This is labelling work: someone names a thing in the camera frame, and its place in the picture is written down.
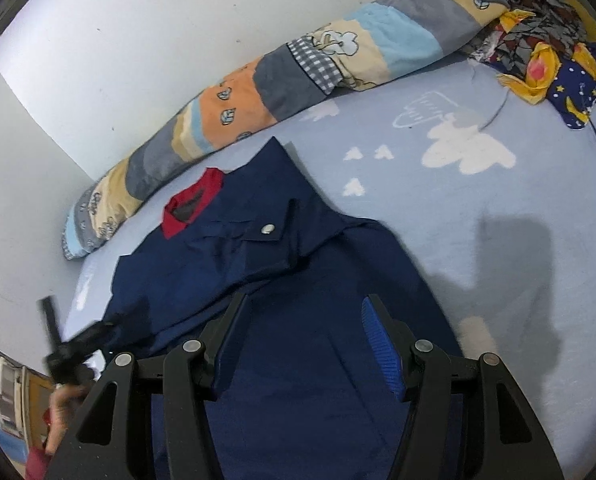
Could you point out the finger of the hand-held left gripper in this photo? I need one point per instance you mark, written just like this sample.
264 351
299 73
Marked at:
49 320

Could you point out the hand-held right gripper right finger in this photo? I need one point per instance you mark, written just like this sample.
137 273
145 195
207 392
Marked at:
383 350

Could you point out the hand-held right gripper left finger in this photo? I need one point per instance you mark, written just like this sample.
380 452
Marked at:
226 347

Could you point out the navy blue work jacket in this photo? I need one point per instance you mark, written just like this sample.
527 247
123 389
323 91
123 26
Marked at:
298 270

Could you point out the person's left hand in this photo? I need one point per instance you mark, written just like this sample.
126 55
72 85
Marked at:
65 412

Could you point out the white furniture piece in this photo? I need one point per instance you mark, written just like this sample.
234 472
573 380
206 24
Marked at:
3 392

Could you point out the light blue cloud bed sheet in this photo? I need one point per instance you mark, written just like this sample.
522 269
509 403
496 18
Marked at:
457 220

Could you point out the colourful patterned cloth pile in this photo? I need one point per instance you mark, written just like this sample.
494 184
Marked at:
542 45

